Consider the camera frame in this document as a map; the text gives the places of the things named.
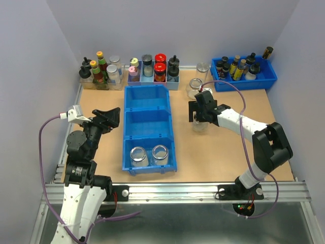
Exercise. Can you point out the black-cap spice jar front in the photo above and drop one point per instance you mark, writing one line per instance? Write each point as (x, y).
(222, 67)

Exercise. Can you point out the yellow label bottle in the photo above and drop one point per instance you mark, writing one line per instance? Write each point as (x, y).
(239, 70)
(234, 65)

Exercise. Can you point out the black dispenser bottle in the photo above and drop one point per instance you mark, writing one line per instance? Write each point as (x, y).
(86, 63)
(173, 74)
(174, 61)
(85, 75)

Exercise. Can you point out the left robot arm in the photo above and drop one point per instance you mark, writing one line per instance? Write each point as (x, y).
(83, 190)

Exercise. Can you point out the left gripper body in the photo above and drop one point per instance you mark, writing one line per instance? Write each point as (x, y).
(95, 128)

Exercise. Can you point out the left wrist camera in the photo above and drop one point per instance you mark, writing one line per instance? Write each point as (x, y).
(74, 115)

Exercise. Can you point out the rear red-lid sauce jar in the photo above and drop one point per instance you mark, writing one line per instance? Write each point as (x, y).
(160, 58)

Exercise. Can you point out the rear black dispenser bottle middle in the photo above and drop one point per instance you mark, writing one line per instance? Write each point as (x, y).
(174, 61)

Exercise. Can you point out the lidded glass jar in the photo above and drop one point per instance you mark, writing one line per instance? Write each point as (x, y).
(202, 71)

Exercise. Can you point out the clear plastic organizer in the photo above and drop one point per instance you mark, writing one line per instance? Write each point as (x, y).
(93, 78)

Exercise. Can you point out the large blue divided bin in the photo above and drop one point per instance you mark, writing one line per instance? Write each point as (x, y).
(147, 123)

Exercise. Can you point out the dark bottle gold band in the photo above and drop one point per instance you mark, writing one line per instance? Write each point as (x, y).
(267, 52)

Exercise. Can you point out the red-lid sauce jar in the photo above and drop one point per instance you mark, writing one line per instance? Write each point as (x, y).
(159, 72)
(160, 58)

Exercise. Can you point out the front red-lid sauce jar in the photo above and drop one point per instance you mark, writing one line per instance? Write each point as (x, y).
(159, 72)

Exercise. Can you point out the yellow label bottle rear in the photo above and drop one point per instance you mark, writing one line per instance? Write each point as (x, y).
(234, 65)

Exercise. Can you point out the front black dispenser bottle left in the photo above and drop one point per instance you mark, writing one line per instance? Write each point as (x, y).
(85, 75)

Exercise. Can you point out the front silver-lid jar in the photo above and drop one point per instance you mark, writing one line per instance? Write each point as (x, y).
(113, 74)

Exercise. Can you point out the rear silver-lid jar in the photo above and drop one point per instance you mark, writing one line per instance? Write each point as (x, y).
(115, 60)

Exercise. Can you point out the pastel compartment organizer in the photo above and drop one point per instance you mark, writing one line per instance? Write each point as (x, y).
(171, 82)

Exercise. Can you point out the yellow-cap spice bottle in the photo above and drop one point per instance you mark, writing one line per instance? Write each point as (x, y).
(134, 62)

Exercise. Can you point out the front black dispenser bottle middle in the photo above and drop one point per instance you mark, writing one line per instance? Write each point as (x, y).
(173, 74)

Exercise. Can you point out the rear black dispenser bottle left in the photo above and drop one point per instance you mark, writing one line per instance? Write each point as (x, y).
(86, 63)

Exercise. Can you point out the pink-cap spice bottle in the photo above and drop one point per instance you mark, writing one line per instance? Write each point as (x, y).
(133, 74)

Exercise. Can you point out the rear yellow-cap sauce bottle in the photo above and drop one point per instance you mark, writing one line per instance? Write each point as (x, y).
(102, 64)

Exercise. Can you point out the blue tray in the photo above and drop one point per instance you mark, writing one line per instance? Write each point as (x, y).
(264, 79)

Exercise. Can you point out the yellow-cap sauce bottle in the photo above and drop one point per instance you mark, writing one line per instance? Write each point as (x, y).
(102, 64)
(100, 82)

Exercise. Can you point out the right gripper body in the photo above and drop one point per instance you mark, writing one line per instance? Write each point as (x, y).
(198, 109)

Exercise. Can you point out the black dispenser bottle tray rear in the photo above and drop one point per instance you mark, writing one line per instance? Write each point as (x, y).
(250, 59)

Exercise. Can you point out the black dispenser bottle tray front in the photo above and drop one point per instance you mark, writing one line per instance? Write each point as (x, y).
(253, 71)

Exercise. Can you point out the yellow label bottle front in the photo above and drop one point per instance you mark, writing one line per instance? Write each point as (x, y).
(239, 70)

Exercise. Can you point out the grey-lid salt shaker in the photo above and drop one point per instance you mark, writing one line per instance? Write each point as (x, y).
(147, 65)

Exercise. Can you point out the black dispenser bottle tray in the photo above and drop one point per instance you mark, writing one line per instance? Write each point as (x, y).
(253, 71)
(250, 59)

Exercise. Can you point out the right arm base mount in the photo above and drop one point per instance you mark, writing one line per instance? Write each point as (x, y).
(244, 198)

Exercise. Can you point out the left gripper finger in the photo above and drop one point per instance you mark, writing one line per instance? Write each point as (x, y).
(112, 117)
(98, 114)

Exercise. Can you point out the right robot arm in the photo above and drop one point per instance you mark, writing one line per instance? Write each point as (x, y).
(271, 147)

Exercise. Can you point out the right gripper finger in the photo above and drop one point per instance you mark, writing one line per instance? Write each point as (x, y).
(192, 107)
(198, 117)

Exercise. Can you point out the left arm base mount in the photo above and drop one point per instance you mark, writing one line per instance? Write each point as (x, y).
(111, 194)

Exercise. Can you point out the front yellow-cap sauce bottle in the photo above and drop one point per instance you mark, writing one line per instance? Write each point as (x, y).
(100, 82)

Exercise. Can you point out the silver-lid jar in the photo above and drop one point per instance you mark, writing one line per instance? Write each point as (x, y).
(115, 60)
(113, 74)

